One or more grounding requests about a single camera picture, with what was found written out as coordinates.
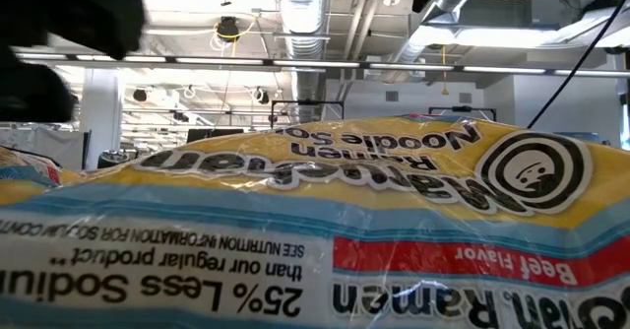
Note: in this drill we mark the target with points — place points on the blue Maruchan beef ramen packet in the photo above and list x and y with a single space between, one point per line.
24 181
315 211

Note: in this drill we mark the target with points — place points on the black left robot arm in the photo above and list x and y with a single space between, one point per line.
64 9

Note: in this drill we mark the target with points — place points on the black ceiling spotlight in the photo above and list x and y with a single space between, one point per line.
140 95
180 116
263 96

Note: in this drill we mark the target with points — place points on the black monitor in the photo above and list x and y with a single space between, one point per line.
214 134

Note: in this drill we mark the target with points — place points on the bright ceiling light panel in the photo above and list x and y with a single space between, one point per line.
497 37

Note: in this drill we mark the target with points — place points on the white pillar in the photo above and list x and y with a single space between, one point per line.
101 132

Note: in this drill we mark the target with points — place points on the grey wall vent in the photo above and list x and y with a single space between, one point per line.
465 98
391 96

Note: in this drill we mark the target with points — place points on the silver ribbed ventilation duct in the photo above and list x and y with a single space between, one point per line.
302 14

